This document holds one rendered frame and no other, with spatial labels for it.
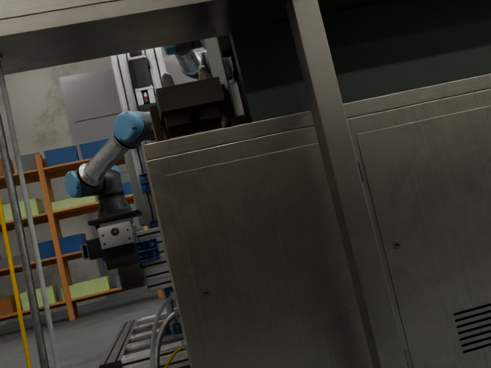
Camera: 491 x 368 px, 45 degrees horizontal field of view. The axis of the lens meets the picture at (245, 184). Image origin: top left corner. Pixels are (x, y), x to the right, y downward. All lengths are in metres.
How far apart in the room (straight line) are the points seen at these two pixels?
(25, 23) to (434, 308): 1.16
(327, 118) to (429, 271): 0.50
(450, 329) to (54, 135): 8.33
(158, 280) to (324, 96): 1.53
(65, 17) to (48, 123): 8.24
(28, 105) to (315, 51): 8.46
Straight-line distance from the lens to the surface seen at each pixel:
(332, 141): 1.34
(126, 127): 2.35
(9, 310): 7.55
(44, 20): 1.34
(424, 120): 1.63
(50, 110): 9.59
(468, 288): 1.65
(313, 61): 1.37
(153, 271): 2.67
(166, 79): 1.53
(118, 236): 2.55
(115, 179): 2.72
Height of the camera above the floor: 0.67
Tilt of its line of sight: 3 degrees up
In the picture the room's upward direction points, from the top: 13 degrees counter-clockwise
